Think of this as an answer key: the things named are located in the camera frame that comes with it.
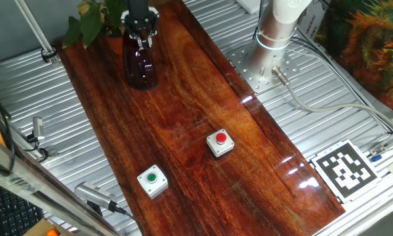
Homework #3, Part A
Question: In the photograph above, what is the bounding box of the glossy wood pattern mat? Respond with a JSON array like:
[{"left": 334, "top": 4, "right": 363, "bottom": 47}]
[{"left": 54, "top": 0, "right": 346, "bottom": 236}]

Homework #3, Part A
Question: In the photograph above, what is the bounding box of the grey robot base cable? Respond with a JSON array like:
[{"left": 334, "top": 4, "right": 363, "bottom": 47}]
[{"left": 271, "top": 65, "right": 393, "bottom": 132}]

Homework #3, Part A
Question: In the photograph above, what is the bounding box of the black white fiducial tag board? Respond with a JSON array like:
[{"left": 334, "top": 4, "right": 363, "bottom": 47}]
[{"left": 309, "top": 139, "right": 383, "bottom": 204}]

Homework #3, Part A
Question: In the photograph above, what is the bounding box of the anthurium plant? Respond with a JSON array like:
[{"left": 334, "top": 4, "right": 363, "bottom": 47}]
[{"left": 63, "top": 0, "right": 128, "bottom": 50}]

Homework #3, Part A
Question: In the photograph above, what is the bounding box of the silver depth camera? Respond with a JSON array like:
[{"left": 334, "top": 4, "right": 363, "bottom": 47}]
[{"left": 73, "top": 181, "right": 119, "bottom": 212}]

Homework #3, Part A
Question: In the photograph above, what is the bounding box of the brown cardboard box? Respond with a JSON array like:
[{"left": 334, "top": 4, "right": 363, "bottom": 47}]
[{"left": 22, "top": 218, "right": 77, "bottom": 236}]

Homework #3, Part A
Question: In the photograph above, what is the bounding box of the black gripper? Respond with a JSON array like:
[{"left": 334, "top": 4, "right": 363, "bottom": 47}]
[{"left": 121, "top": 0, "right": 160, "bottom": 50}]

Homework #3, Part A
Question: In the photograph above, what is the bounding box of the black keyboard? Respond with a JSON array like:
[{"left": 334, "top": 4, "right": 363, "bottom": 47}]
[{"left": 0, "top": 185, "right": 45, "bottom": 236}]

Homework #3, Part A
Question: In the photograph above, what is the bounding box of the small silver bracket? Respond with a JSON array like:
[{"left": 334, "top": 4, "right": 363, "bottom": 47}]
[{"left": 369, "top": 143, "right": 386, "bottom": 157}]

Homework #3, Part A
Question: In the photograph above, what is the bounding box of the metal frame beam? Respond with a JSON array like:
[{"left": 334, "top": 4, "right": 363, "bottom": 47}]
[{"left": 0, "top": 130, "right": 120, "bottom": 236}]

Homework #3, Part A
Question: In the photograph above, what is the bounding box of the black camera cable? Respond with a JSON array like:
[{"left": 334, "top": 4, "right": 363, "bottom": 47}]
[{"left": 115, "top": 205, "right": 145, "bottom": 236}]

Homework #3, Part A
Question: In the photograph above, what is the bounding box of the black hanging cable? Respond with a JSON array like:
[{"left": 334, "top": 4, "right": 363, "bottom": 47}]
[{"left": 0, "top": 75, "right": 17, "bottom": 175}]

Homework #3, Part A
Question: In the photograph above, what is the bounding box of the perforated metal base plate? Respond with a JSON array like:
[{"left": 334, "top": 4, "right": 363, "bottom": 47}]
[{"left": 227, "top": 42, "right": 300, "bottom": 94}]

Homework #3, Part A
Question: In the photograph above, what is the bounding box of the aluminium pole with clamp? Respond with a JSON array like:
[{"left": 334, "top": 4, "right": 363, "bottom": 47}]
[{"left": 14, "top": 0, "right": 61, "bottom": 65}]

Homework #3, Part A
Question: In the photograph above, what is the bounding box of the white printed carton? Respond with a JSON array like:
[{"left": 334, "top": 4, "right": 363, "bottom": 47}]
[{"left": 296, "top": 0, "right": 335, "bottom": 63}]

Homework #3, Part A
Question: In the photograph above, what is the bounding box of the colourful painted cloth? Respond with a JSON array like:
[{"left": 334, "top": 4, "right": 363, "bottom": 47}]
[{"left": 314, "top": 0, "right": 393, "bottom": 115}]

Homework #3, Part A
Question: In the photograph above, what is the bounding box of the red push button box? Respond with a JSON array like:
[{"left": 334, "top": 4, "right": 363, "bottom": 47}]
[{"left": 205, "top": 129, "right": 236, "bottom": 158}]

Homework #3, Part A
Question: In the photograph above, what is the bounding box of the white power strip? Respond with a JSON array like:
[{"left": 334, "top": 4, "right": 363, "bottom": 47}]
[{"left": 235, "top": 0, "right": 264, "bottom": 14}]

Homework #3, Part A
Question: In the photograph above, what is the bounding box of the green push button box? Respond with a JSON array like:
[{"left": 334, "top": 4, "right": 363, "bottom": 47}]
[{"left": 136, "top": 164, "right": 169, "bottom": 200}]

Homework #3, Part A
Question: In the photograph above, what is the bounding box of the terracotta plant pot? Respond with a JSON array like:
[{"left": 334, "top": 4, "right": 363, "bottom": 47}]
[{"left": 104, "top": 35, "right": 125, "bottom": 56}]

